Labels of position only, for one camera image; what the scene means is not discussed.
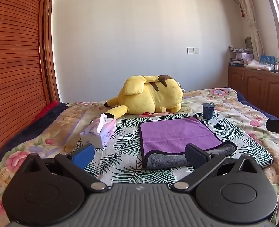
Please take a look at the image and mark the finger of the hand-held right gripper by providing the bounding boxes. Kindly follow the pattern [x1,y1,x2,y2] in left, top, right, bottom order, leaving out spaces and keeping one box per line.
[266,119,279,144]

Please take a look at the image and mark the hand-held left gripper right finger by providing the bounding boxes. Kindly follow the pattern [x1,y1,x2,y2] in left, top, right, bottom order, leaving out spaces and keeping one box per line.
[172,143,258,192]

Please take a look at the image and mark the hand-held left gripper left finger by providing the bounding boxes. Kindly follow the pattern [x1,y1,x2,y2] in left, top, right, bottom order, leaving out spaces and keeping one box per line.
[24,143,108,192]

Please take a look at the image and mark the purple and grey towel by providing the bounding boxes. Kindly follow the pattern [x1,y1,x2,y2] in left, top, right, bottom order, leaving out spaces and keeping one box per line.
[139,117,238,170]

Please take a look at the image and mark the white and pink tissue box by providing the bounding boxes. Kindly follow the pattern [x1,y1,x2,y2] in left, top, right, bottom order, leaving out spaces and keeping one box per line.
[80,113,117,149]

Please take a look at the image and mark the leaf print sheet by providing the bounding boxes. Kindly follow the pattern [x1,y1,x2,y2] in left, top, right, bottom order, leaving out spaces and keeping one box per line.
[83,113,274,187]

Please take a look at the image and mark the dark blue cup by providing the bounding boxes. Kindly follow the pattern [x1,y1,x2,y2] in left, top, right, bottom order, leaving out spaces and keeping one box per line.
[202,103,216,120]

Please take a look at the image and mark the wooden cabinet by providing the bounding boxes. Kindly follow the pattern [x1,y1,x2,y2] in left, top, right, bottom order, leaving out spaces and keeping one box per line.
[228,66,279,121]

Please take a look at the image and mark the dark blue blanket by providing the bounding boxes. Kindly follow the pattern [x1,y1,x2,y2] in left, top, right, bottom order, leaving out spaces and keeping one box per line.
[0,103,69,171]

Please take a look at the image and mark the red cloth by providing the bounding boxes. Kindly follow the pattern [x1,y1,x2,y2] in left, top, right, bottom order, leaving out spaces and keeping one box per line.
[33,101,60,121]

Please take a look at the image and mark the white plastic bag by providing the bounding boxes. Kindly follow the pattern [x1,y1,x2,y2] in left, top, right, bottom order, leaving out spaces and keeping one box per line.
[244,60,275,71]

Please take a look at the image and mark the blue box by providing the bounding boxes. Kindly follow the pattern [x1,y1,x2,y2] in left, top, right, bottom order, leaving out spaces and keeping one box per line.
[260,55,275,65]

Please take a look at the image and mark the yellow plush toy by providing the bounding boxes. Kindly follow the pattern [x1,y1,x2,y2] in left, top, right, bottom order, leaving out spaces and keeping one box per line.
[104,75,184,119]

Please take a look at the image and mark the stack of boxes and books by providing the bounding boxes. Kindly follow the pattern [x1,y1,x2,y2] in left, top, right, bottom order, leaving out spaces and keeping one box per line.
[229,52,254,67]

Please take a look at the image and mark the patterned cloth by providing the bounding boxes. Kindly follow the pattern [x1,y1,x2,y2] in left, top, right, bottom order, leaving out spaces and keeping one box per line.
[229,45,253,53]

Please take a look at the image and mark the floral curtain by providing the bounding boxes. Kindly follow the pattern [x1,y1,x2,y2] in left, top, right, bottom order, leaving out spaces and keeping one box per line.
[231,0,265,61]

